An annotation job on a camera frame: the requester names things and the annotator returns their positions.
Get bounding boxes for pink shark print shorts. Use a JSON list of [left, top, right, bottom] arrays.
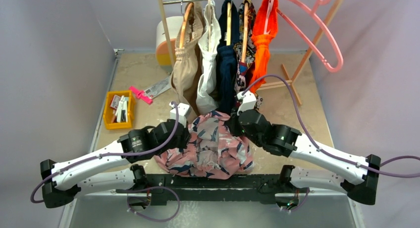
[[154, 111, 254, 179]]

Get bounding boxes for pink plastic hanger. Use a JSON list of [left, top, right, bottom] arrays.
[[262, 0, 345, 73]]

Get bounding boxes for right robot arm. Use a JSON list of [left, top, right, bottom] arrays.
[[225, 110, 381, 205]]

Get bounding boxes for beige shorts on hanger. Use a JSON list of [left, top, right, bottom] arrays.
[[170, 2, 204, 117]]

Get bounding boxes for patterned shorts on hanger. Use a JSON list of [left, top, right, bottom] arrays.
[[234, 0, 256, 93]]

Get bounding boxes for white shorts on hanger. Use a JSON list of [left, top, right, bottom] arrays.
[[196, 0, 221, 114]]

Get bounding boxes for navy shorts on hanger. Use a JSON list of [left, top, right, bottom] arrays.
[[216, 0, 240, 114]]

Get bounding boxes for orange hanger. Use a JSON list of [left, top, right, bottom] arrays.
[[179, 2, 194, 48]]

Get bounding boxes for orange shorts on hanger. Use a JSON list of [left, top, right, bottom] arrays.
[[250, 0, 278, 93]]

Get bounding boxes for printed flat package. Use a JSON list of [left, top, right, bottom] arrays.
[[145, 76, 171, 99]]

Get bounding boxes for pink plastic clip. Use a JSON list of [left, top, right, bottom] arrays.
[[129, 86, 153, 105]]

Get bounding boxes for wooden clothes rack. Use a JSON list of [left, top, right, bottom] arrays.
[[158, 0, 344, 106]]

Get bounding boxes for round drawer cabinet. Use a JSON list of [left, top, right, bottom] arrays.
[[156, 16, 183, 73]]

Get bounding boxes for yellow plastic bin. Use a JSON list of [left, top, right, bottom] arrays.
[[103, 90, 136, 130]]

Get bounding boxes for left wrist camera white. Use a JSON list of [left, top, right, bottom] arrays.
[[169, 101, 192, 127]]

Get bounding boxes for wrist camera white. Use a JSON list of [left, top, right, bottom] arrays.
[[169, 101, 192, 127], [236, 90, 257, 115]]

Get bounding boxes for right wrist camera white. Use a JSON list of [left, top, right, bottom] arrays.
[[236, 90, 257, 115]]

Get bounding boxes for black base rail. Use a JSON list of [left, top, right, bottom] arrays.
[[127, 174, 307, 206]]

